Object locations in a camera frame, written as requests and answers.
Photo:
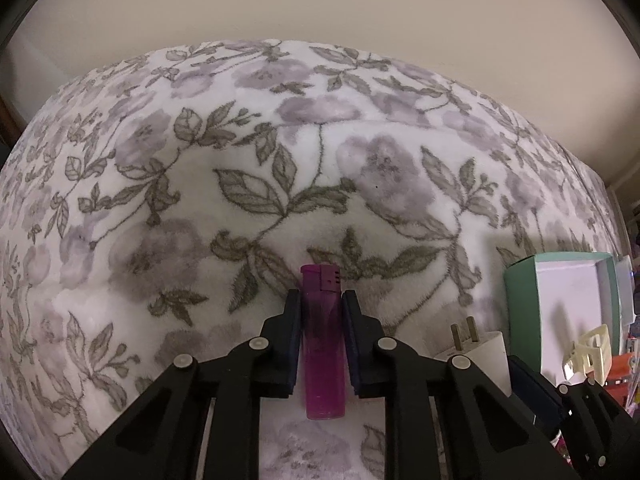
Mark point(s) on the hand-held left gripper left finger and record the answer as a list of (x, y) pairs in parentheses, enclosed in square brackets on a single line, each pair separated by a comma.
[(292, 340)]

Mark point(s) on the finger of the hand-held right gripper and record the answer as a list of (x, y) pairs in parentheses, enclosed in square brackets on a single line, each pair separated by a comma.
[(535, 390)]

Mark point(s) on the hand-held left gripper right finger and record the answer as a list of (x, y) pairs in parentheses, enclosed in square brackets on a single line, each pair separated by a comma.
[(352, 345)]

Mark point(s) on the purple lighter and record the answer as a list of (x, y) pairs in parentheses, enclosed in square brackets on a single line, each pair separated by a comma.
[(322, 350)]

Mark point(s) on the white charger plug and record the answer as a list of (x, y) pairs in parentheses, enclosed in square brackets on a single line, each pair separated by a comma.
[(487, 355)]

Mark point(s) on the beige hair claw clip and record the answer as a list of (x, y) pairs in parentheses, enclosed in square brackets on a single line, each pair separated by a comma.
[(595, 347)]

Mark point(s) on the orange blue lettered fidget toy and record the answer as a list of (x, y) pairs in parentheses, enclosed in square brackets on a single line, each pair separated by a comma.
[(622, 367)]

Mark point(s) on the teal shallow cardboard box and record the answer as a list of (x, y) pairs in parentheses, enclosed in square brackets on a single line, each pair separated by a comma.
[(565, 285)]

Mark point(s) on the floral blanket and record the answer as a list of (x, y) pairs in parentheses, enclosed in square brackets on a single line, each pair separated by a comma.
[(200, 160)]

